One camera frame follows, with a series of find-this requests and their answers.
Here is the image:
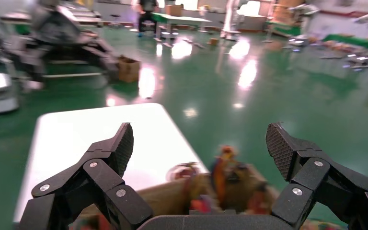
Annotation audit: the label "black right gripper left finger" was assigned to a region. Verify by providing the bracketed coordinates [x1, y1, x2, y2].
[19, 122, 154, 230]

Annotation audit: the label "large cardboard box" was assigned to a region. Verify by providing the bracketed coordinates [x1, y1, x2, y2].
[116, 55, 142, 84]

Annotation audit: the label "person in black clothes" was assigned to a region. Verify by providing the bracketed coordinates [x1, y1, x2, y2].
[136, 0, 160, 35]

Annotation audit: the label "white equipment column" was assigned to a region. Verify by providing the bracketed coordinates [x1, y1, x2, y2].
[220, 0, 246, 41]

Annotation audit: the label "long green table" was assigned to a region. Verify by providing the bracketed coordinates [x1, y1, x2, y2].
[322, 33, 368, 51]

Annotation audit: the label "green topped table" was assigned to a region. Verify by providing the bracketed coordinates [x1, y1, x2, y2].
[151, 12, 213, 41]

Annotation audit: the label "stacked cardboard boxes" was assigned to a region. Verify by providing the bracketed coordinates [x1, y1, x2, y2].
[271, 0, 304, 25]

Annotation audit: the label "brown cardboard divider box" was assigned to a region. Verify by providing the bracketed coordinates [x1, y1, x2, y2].
[73, 161, 350, 230]

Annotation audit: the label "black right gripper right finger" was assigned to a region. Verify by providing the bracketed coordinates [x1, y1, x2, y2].
[264, 122, 368, 230]

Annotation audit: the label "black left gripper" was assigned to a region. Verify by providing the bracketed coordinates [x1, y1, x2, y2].
[31, 0, 120, 78]

